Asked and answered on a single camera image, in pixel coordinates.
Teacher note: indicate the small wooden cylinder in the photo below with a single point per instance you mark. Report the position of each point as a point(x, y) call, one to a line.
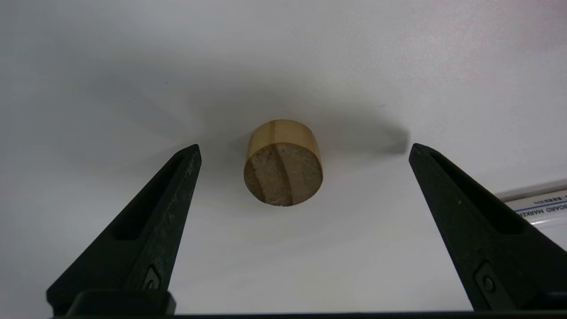
point(282, 164)

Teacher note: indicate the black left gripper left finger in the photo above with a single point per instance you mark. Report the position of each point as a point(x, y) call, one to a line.
point(141, 239)

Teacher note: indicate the blue white whiteboard marker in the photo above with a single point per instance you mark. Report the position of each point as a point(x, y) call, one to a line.
point(538, 206)

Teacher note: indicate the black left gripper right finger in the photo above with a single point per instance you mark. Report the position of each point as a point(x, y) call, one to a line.
point(483, 230)

